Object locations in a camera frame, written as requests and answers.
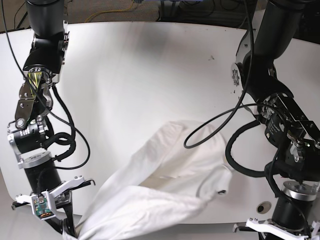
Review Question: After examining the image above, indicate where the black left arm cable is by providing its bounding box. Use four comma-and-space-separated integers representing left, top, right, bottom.
183, 0, 266, 178

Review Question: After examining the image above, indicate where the white printed t-shirt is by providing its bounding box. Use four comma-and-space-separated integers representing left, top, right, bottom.
62, 120, 232, 240

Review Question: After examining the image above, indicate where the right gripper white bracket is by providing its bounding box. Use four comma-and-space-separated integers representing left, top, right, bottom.
11, 175, 96, 237

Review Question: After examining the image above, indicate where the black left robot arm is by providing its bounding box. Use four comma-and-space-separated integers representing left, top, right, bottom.
225, 0, 320, 240

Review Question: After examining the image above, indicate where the yellow cable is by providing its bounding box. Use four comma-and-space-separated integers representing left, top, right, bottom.
84, 1, 141, 23

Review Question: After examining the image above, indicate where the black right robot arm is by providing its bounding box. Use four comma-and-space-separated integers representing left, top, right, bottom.
7, 0, 94, 240

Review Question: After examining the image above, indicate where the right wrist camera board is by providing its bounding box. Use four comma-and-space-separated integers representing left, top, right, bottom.
30, 191, 57, 221

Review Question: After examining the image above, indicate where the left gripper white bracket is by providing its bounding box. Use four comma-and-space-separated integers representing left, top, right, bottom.
232, 218, 320, 240

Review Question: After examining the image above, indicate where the right table grommet hole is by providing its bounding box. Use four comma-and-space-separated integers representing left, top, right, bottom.
256, 201, 272, 215

